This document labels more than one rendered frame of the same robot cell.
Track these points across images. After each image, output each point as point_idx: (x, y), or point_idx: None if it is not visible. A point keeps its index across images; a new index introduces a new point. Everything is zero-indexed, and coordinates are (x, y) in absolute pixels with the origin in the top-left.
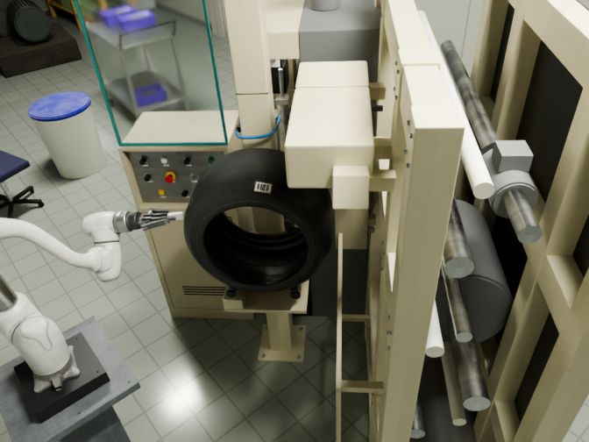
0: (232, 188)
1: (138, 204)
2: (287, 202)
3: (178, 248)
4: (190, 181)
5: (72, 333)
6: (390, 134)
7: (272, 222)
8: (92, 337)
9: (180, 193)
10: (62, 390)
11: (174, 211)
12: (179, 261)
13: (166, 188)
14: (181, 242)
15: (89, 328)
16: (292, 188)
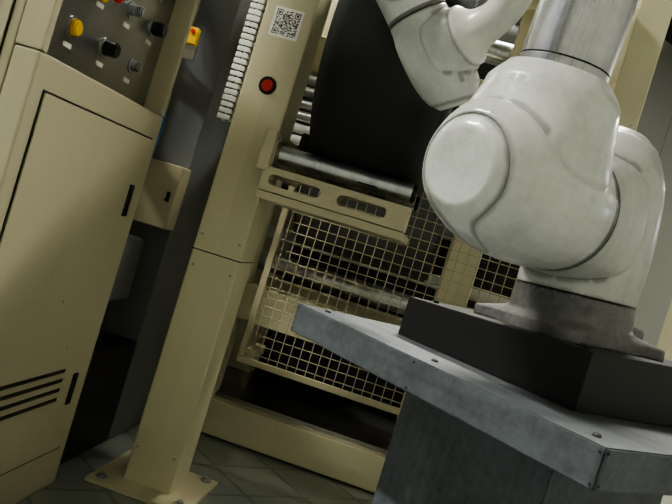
0: None
1: (49, 39)
2: None
3: (48, 227)
4: (121, 23)
5: (372, 331)
6: (327, 26)
7: (292, 121)
8: (389, 328)
9: (96, 48)
10: None
11: (95, 94)
12: (27, 281)
13: (84, 20)
14: (63, 204)
15: (353, 319)
16: None
